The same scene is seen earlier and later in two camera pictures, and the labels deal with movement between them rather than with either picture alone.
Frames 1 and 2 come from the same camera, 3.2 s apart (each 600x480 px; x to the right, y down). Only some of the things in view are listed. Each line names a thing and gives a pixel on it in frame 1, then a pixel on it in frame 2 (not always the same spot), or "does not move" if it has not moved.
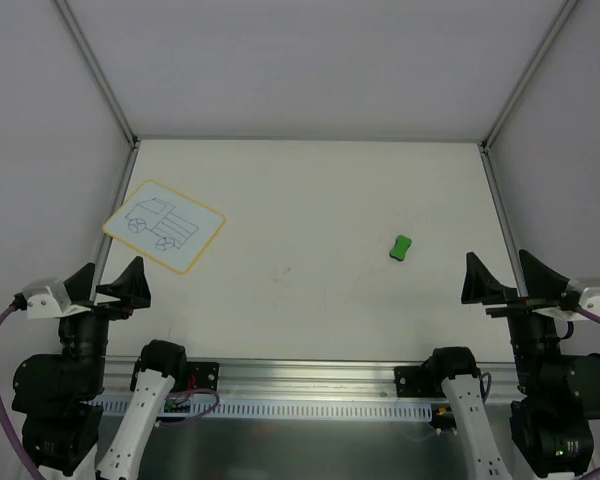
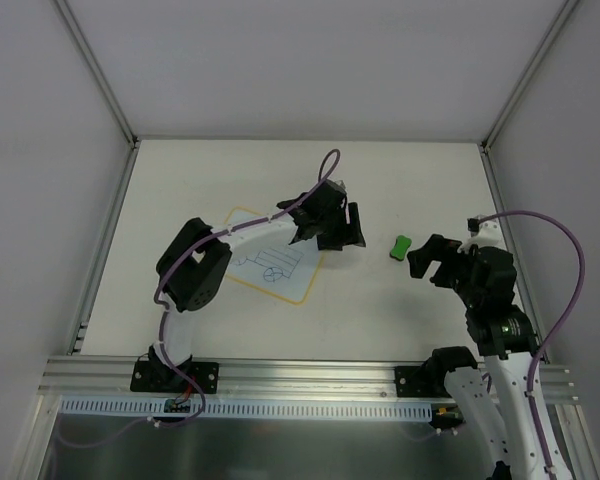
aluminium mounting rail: [312, 379] does not move
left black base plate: [199, 375] does not move
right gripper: [516, 305] → [444, 261]
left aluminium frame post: [129, 162] does not move
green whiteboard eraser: [401, 246] does not move
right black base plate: [415, 382] does not move
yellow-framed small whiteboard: [167, 225] → [286, 271]
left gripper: [105, 306] → [337, 230]
